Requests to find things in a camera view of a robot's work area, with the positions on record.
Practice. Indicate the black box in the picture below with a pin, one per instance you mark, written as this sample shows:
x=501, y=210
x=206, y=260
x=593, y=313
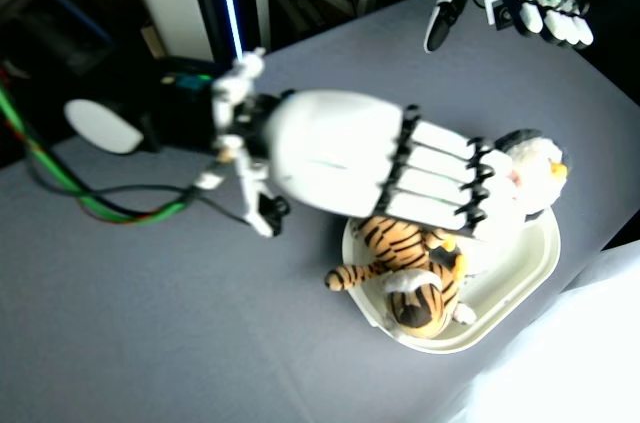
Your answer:
x=50, y=28

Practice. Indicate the white black penguin plush toy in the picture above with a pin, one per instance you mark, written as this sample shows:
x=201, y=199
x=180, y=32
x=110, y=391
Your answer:
x=540, y=168

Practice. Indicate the orange striped tiger plush toy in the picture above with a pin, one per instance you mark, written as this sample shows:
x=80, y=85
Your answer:
x=395, y=243

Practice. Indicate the grey table cloth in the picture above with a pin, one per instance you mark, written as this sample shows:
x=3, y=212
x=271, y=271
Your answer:
x=150, y=318

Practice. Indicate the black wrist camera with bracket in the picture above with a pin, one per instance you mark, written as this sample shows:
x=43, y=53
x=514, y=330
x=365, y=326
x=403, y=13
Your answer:
x=500, y=13

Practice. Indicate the white oval bowl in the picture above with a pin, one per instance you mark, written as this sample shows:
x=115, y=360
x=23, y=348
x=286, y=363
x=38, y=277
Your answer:
x=515, y=268

